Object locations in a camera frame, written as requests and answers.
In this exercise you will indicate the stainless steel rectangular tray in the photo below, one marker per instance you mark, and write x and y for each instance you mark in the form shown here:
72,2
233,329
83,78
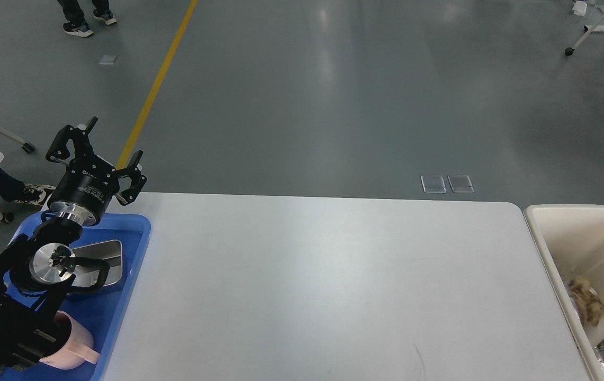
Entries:
108,251

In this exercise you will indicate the beige plastic bin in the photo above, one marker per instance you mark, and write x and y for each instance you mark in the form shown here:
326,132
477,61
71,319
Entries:
570,240

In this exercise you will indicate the clear floor plate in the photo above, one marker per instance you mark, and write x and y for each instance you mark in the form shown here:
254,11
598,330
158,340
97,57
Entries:
461,183
433,184

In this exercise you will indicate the blue plastic tray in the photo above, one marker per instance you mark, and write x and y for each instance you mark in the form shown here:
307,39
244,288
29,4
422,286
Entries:
101,313

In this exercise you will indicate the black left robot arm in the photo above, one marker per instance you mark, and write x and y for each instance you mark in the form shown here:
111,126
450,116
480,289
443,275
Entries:
39,271

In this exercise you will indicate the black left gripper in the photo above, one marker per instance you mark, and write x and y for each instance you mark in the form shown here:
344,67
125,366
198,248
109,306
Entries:
88,187

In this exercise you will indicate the right clear floor plate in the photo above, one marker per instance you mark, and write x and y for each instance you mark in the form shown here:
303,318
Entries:
461,183

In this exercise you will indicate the white paper cup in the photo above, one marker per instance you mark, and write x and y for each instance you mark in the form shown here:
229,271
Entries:
594,333

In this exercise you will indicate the person in beige sweater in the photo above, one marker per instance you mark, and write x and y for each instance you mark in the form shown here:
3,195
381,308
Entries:
14,190

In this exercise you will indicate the brown paper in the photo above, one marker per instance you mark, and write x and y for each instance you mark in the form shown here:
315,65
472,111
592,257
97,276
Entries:
589,306

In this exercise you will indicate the left clear floor plate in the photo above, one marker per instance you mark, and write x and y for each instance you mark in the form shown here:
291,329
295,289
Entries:
433,184

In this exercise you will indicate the pink mug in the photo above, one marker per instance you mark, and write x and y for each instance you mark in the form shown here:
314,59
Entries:
75,345

